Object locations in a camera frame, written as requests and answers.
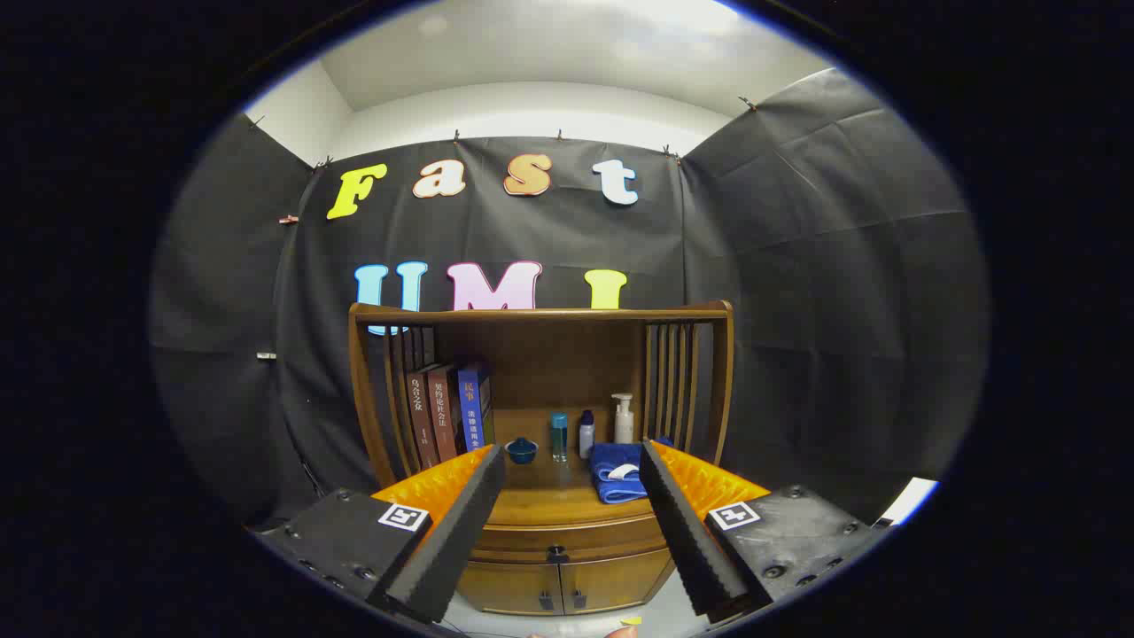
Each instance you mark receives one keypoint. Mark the white panel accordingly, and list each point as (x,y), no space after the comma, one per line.
(908,501)

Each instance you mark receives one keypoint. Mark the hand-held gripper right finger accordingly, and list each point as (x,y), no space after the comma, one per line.
(687,532)

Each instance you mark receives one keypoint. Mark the blue lidded teacup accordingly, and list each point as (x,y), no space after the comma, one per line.
(521,452)

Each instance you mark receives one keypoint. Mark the wooden countertop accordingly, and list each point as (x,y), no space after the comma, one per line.
(554,492)

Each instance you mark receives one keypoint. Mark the blue folded towel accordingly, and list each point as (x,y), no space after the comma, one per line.
(611,483)

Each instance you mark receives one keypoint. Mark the wooden drawer with black knob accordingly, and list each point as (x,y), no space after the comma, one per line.
(602,537)

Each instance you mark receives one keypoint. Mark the white pump bottle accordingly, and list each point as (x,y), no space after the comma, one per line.
(624,425)

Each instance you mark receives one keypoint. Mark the wooden cabinet door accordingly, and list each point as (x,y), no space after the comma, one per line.
(616,580)
(505,587)

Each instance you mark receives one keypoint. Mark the white bottle with blue cap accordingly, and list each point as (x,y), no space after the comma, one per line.
(586,439)

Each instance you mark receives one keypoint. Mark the dark brown book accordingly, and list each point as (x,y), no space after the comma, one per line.
(418,416)

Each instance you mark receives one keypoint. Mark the wooden cabinet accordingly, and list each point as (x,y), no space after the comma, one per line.
(567,354)

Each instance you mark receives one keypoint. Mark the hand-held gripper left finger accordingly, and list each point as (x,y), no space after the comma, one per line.
(461,523)

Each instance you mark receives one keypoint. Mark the blue book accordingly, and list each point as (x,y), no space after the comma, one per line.
(472,408)

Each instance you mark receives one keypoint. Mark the clear blue bottle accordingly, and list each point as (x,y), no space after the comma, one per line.
(559,439)

